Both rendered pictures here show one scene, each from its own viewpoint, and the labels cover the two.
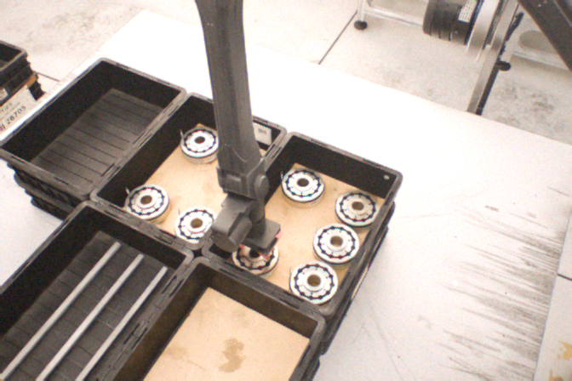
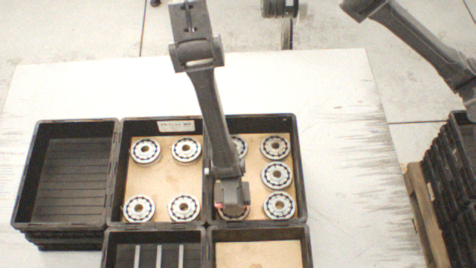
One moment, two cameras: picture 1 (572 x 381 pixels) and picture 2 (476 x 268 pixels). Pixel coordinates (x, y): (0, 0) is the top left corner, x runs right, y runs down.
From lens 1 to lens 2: 47 cm
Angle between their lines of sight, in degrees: 18
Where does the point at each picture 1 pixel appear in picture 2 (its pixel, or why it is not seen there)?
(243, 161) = (233, 155)
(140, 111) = (83, 147)
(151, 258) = (166, 244)
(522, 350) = (395, 183)
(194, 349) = not seen: outside the picture
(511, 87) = not seen: hidden behind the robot
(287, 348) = (286, 251)
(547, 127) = (315, 30)
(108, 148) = (79, 184)
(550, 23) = (395, 27)
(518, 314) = (383, 164)
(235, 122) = (224, 135)
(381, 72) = not seen: hidden behind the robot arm
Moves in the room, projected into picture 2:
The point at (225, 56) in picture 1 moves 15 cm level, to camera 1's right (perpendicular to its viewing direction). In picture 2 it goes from (214, 100) to (271, 74)
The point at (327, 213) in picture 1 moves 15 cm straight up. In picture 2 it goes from (256, 158) to (258, 134)
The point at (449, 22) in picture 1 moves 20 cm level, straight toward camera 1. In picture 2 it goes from (280, 9) to (296, 50)
